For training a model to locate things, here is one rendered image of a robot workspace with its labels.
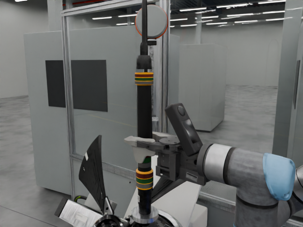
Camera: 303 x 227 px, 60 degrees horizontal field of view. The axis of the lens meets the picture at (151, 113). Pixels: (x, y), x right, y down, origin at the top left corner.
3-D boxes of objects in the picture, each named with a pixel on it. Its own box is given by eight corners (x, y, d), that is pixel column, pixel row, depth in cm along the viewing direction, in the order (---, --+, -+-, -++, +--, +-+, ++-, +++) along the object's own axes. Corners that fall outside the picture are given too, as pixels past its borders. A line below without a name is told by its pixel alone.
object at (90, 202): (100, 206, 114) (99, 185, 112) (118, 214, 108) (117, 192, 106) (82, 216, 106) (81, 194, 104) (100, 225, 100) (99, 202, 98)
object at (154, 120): (144, 131, 133) (144, 115, 132) (158, 131, 133) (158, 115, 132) (143, 136, 123) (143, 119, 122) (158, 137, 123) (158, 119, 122)
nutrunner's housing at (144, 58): (137, 220, 70) (135, 43, 62) (152, 220, 70) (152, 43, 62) (136, 229, 66) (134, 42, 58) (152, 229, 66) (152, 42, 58)
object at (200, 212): (180, 215, 144) (181, 197, 142) (207, 226, 135) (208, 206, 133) (163, 231, 131) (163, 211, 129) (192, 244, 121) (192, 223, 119)
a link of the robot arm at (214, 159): (224, 152, 48) (238, 142, 55) (201, 147, 51) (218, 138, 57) (222, 190, 50) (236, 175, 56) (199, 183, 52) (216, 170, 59)
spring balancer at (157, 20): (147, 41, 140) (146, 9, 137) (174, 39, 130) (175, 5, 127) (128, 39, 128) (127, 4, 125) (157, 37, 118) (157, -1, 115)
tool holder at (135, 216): (133, 204, 73) (132, 171, 71) (158, 204, 73) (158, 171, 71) (129, 224, 64) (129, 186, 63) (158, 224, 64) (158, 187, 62)
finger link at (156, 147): (133, 148, 59) (171, 154, 55) (133, 142, 58) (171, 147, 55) (142, 143, 63) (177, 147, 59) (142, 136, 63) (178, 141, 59)
